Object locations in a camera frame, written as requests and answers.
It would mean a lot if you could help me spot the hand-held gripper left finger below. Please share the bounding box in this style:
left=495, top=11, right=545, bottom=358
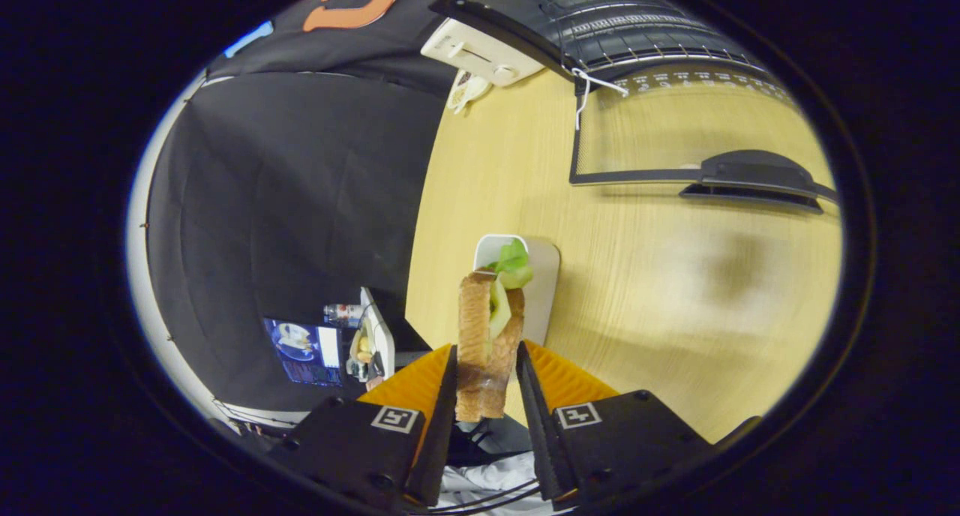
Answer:
left=266, top=343, right=460, bottom=511

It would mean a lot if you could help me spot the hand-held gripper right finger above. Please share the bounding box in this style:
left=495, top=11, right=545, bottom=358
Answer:
left=515, top=340, right=713, bottom=511

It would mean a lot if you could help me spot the toast sandwich with lettuce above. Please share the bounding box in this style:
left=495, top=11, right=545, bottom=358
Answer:
left=455, top=238, right=535, bottom=423

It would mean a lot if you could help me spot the black toaster oven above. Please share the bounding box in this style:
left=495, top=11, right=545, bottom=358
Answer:
left=429, top=0, right=839, bottom=215

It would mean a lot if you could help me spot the white tray with food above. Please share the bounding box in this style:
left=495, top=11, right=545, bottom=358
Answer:
left=347, top=287, right=396, bottom=383

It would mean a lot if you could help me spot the white pop-up toaster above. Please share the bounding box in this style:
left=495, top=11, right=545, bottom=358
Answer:
left=420, top=17, right=545, bottom=88

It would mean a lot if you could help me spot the person's white clothing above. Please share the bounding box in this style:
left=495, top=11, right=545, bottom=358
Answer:
left=437, top=450, right=560, bottom=516

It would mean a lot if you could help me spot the white rectangular plate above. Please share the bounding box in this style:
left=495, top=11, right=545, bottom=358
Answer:
left=472, top=234, right=561, bottom=346

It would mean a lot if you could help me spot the laptop screen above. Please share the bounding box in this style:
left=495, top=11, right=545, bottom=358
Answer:
left=262, top=317, right=346, bottom=387

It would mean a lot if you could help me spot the black backdrop cloth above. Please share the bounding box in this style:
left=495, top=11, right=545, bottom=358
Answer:
left=146, top=0, right=481, bottom=416

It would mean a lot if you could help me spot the small white dish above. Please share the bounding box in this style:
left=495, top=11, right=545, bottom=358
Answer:
left=448, top=70, right=493, bottom=114

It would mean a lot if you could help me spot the white string loop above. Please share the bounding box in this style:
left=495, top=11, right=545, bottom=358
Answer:
left=571, top=67, right=629, bottom=131

